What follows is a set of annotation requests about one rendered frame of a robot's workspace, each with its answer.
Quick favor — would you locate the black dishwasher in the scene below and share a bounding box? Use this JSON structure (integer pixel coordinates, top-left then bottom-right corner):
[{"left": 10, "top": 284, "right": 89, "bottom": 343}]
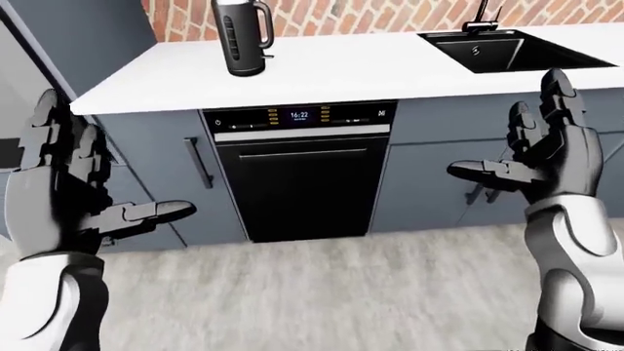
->
[{"left": 200, "top": 98, "right": 399, "bottom": 245}]

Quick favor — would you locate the white countertop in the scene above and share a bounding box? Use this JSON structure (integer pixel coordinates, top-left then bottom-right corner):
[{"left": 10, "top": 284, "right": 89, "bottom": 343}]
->
[{"left": 68, "top": 21, "right": 624, "bottom": 117}]

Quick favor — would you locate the grey tall cabinet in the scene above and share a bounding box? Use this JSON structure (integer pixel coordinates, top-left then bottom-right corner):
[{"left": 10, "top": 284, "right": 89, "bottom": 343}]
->
[{"left": 0, "top": 0, "right": 160, "bottom": 102}]

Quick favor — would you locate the black electric kettle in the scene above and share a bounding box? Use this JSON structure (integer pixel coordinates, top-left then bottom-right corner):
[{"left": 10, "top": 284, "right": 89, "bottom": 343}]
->
[{"left": 210, "top": 0, "right": 277, "bottom": 79}]

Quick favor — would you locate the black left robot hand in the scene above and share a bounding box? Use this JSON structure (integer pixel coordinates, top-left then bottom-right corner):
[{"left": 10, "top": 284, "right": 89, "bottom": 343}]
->
[{"left": 3, "top": 88, "right": 198, "bottom": 261}]

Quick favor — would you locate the grey base cabinet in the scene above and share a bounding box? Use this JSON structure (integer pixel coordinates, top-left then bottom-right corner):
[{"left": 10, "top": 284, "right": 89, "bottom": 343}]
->
[{"left": 90, "top": 85, "right": 624, "bottom": 254}]

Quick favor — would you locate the black sink faucet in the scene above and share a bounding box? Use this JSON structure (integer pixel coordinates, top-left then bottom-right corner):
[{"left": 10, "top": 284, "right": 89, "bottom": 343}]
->
[{"left": 460, "top": 0, "right": 504, "bottom": 35}]

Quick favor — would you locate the black kitchen sink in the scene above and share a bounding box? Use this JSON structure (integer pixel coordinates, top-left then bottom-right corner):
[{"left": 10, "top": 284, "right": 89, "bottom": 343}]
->
[{"left": 416, "top": 29, "right": 619, "bottom": 76}]

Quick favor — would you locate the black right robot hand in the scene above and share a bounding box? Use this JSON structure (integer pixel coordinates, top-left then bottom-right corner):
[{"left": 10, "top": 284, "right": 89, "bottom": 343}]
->
[{"left": 447, "top": 67, "right": 605, "bottom": 215}]

